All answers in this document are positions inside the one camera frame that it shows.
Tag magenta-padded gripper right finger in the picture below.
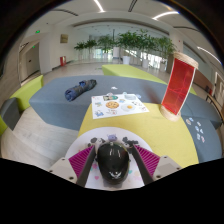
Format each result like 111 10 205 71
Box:
127 144 183 186

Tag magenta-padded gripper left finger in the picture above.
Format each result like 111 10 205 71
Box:
48 144 98 188

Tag black computer mouse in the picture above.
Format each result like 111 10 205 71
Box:
95 141 131 185

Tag white puppy-print mouse pad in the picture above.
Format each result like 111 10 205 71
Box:
64 126 154 191

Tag group of small stickers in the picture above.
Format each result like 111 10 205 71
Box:
184 116 206 144

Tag white sticker sheet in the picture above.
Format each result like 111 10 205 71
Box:
91 93 150 120

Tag long grey upholstered bench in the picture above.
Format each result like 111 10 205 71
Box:
28 74 168 132

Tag grey bench with stickers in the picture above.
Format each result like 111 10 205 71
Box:
181 114 224 164

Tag dark blue folded umbrella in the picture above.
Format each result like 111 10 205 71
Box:
64 78 98 102

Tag dark grey ottoman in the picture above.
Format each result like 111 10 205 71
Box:
0 97 22 131

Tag lime green corner bench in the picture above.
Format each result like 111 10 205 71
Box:
0 74 45 136

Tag lime green upholstered bench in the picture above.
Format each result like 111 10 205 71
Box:
101 63 198 96

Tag row of potted plants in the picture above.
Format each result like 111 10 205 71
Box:
73 29 178 73

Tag ceiling strip lights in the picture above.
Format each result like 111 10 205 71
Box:
93 0 223 66

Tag wooden bench with black frame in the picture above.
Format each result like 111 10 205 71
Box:
204 93 224 124

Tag brass wall plaque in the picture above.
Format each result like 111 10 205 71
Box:
59 33 69 44

